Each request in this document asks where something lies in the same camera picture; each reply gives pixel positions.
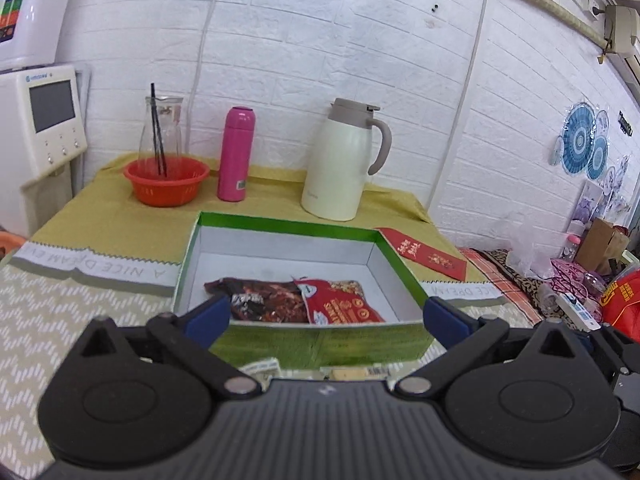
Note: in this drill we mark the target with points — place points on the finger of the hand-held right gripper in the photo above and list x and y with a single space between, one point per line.
615 347

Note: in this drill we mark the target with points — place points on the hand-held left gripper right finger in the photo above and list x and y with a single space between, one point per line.
445 320

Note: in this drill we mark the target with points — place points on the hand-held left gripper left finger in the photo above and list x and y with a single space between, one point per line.
207 317

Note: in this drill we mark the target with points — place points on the white green snack packet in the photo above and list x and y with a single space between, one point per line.
257 366

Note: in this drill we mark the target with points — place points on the pale yellow snack packet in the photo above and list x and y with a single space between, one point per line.
355 373

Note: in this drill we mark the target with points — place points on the green cardboard box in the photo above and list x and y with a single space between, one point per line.
320 345

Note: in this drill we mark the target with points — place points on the red shopping bag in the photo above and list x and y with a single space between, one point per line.
622 305

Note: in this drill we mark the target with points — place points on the white power strip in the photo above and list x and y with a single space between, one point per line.
575 310

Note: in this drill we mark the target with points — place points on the red checked cloth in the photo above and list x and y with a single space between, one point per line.
495 285

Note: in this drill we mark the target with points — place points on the dark brown snack packet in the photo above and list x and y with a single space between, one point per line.
270 295

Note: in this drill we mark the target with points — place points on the red envelope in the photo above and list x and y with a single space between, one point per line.
422 255

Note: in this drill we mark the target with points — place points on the pink patterned pouch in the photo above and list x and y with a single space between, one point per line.
572 275

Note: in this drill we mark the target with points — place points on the leopard print cloth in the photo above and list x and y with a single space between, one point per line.
525 275

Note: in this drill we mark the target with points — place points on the brown cardboard box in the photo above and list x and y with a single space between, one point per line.
602 245

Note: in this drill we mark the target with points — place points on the red snack packet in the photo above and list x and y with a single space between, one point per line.
342 305

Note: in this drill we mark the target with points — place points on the clear plastic bag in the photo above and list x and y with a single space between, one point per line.
530 255

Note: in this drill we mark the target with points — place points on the small pink capped bottle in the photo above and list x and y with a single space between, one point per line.
574 245

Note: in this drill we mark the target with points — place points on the orange plastic basket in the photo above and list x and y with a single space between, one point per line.
165 191

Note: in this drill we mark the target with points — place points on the mustard yellow tablecloth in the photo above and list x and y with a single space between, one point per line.
100 220

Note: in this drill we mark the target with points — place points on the pink thermos bottle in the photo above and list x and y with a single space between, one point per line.
236 155

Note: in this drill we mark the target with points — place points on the zigzag patterned blanket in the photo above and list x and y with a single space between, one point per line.
30 325

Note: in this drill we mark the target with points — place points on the cream thermal jug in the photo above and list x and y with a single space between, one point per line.
335 170

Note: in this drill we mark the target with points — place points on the black chopstick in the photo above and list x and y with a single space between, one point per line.
158 130
154 135

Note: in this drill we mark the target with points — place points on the medium blue paper fan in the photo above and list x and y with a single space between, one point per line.
597 157

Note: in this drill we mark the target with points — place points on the clear glass carafe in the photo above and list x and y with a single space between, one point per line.
173 127

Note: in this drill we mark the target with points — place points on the large blue paper fan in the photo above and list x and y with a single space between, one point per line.
579 137

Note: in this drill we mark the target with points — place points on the white water dispenser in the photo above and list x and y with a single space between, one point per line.
30 160

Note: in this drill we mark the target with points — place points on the white air conditioner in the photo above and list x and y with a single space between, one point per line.
622 35

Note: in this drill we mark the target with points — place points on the beige wrapped pipe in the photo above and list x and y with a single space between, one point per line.
545 2

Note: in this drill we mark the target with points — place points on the white water heater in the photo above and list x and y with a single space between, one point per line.
35 5

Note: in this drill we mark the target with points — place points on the purple cartoon wall poster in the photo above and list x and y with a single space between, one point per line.
590 205

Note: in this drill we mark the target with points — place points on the black wall sign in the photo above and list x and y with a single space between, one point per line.
624 123

